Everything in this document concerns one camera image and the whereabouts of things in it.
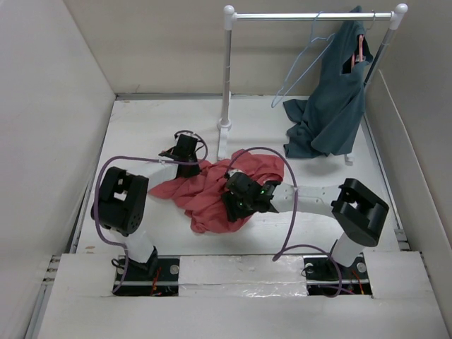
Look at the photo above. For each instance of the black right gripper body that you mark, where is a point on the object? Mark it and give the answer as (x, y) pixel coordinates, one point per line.
(239, 207)

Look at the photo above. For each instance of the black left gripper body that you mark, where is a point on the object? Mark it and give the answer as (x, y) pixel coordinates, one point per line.
(193, 170)

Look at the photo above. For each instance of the red t shirt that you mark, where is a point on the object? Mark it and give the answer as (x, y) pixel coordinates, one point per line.
(200, 196)

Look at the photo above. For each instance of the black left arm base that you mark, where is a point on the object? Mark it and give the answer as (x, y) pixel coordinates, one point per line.
(164, 282)

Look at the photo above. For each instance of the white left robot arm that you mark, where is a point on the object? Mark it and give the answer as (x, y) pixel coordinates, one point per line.
(122, 188)

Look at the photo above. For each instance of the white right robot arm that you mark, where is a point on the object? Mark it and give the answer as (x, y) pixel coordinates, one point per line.
(358, 210)

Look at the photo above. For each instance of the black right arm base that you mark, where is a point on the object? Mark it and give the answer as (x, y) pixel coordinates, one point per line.
(322, 277)

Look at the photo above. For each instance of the teal t shirt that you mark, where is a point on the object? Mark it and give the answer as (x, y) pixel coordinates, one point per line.
(327, 123)

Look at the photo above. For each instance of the pink hanger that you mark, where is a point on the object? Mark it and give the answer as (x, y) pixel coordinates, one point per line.
(358, 55)

